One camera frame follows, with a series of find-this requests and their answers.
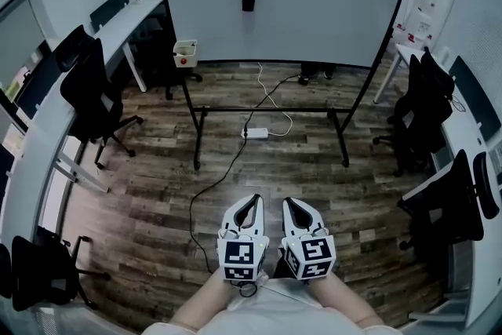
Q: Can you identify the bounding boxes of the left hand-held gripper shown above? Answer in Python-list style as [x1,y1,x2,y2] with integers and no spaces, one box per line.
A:
[216,194,270,282]

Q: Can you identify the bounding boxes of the long white desk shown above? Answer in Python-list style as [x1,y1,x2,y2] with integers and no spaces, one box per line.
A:
[0,37,111,253]

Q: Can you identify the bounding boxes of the black desk divider panel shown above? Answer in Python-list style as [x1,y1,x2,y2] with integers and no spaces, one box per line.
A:
[89,0,130,33]

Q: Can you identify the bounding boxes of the white floor cable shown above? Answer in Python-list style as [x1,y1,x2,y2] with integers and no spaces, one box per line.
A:
[256,62,294,137]

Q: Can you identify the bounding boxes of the person's right forearm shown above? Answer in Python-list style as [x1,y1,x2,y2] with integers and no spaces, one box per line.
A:
[308,269,388,328]

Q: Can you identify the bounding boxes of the person's dark trousers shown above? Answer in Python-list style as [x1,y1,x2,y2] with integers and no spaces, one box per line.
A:
[271,249,294,280]

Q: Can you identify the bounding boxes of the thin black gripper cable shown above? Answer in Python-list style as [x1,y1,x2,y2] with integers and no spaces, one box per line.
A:
[233,276,259,298]

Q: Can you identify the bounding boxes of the black office chair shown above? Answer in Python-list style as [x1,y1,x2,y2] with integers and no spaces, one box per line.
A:
[0,225,112,312]
[128,9,204,101]
[397,148,501,270]
[57,24,144,170]
[372,46,457,178]

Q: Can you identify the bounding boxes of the person's light shirt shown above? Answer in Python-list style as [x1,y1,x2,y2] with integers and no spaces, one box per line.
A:
[140,275,403,335]

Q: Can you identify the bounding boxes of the curved white desk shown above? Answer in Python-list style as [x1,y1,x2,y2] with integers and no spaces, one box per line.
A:
[373,42,502,331]

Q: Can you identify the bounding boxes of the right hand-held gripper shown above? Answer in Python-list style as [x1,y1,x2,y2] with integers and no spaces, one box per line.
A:
[281,196,338,282]

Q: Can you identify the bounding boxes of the white power strip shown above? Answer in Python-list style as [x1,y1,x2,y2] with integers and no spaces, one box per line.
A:
[240,127,270,140]

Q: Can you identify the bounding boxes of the thin white gripper cable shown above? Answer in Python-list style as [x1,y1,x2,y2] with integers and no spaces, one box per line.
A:
[255,271,317,308]

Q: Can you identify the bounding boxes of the white wall box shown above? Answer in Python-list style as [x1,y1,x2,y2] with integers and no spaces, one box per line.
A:
[413,0,437,41]

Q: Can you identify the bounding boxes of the person's left forearm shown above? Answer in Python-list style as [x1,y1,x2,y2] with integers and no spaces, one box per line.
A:
[168,267,238,328]

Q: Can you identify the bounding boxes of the white desk with dark divider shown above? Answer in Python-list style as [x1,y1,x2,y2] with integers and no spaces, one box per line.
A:
[90,0,166,93]

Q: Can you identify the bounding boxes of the long black floor cable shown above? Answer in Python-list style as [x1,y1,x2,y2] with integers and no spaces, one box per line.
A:
[189,73,304,275]

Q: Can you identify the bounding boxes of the white tray with red button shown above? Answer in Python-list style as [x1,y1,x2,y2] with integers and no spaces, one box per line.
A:
[173,39,198,69]

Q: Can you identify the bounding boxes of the computer keyboard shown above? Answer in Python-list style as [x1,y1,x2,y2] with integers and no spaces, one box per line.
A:
[487,140,502,186]

